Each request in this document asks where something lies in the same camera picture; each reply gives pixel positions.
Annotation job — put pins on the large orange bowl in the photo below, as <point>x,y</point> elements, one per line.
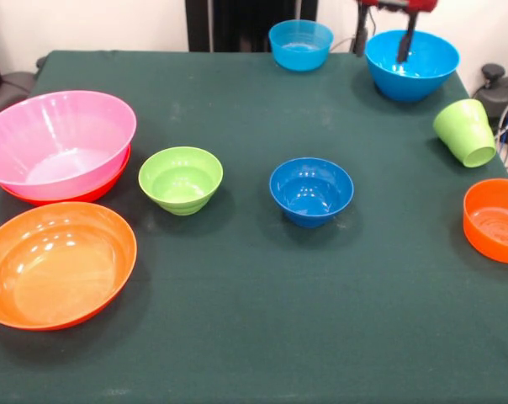
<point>48,273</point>
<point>107,189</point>

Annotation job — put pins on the large light blue bowl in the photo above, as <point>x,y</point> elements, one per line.
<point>409,88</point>

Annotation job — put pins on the dark green tablecloth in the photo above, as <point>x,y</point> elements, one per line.
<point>254,273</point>

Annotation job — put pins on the green cup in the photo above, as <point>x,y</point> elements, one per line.
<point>464,130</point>

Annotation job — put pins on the dark grey floor base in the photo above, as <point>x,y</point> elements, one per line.
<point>502,90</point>
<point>10,90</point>

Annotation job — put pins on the dark blue bowl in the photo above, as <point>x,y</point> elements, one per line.
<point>310,210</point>

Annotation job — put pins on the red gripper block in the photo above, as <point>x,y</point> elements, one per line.
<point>401,3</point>

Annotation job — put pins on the small orange bowl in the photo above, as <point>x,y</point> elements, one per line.
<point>489,248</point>

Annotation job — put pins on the green bowl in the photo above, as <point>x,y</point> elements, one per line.
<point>178,198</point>

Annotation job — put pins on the large pink bowl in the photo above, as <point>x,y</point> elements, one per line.
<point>48,126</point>

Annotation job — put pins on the small light blue bowl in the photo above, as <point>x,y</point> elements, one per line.
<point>300,56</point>

